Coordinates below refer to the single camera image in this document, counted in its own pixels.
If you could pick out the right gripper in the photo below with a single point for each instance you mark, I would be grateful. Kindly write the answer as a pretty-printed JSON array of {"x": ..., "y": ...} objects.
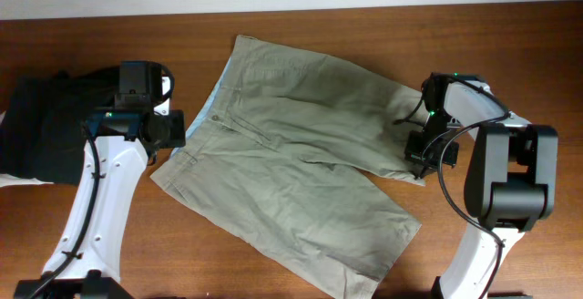
[{"x": 414, "y": 153}]

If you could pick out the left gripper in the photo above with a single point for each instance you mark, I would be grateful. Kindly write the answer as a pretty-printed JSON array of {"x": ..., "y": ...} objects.
[{"x": 176, "y": 135}]

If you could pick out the khaki shorts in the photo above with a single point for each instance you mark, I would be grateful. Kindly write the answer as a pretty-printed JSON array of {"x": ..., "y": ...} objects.
[{"x": 281, "y": 156}]

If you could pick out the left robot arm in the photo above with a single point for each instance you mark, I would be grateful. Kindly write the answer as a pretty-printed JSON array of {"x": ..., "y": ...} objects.
[{"x": 120, "y": 145}]

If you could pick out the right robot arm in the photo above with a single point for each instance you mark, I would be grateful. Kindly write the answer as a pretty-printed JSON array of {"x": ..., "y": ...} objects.
[{"x": 510, "y": 183}]

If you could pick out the black folded garment beneath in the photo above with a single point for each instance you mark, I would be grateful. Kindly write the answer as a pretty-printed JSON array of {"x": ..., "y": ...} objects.
[{"x": 107, "y": 74}]

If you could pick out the dark folded garment top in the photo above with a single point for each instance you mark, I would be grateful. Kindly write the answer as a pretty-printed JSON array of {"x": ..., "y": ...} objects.
[{"x": 41, "y": 133}]

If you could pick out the white cloth under pile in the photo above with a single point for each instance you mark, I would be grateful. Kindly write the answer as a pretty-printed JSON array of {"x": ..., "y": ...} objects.
[{"x": 13, "y": 180}]

